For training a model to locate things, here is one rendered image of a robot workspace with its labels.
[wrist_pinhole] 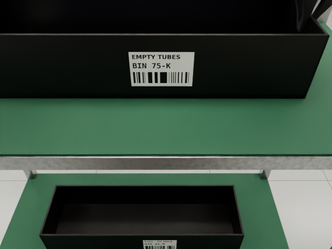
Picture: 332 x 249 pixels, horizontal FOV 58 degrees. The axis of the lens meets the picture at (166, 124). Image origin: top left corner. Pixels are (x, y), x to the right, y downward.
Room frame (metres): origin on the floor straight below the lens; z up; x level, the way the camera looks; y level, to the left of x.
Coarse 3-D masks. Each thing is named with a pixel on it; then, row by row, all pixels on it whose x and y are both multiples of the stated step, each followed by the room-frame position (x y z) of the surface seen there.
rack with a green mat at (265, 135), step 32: (320, 0) 0.70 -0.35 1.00; (320, 64) 0.50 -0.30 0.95; (320, 96) 0.40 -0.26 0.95; (0, 128) 0.32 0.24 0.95; (32, 128) 0.32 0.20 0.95; (64, 128) 0.32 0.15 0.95; (96, 128) 0.32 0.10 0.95; (128, 128) 0.32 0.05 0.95; (160, 128) 0.32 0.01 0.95; (192, 128) 0.32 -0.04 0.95; (224, 128) 0.32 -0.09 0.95; (256, 128) 0.32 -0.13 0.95; (288, 128) 0.32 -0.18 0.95; (320, 128) 0.32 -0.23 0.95; (0, 160) 0.27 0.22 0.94; (32, 160) 0.27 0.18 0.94; (64, 160) 0.27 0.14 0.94; (96, 160) 0.27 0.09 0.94; (128, 160) 0.27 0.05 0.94; (160, 160) 0.27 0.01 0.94; (192, 160) 0.27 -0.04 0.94; (224, 160) 0.27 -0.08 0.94; (256, 160) 0.27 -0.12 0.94; (288, 160) 0.27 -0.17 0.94; (320, 160) 0.27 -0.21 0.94; (32, 192) 0.63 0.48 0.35; (256, 192) 0.63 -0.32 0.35; (32, 224) 0.50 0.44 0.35; (256, 224) 0.50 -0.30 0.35
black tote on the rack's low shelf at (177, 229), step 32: (64, 192) 0.57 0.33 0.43; (96, 192) 0.57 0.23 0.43; (128, 192) 0.57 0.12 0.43; (160, 192) 0.57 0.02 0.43; (192, 192) 0.57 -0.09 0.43; (224, 192) 0.57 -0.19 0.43; (64, 224) 0.50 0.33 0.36; (96, 224) 0.50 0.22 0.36; (128, 224) 0.50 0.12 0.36; (160, 224) 0.50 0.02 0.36; (192, 224) 0.50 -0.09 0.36; (224, 224) 0.50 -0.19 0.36
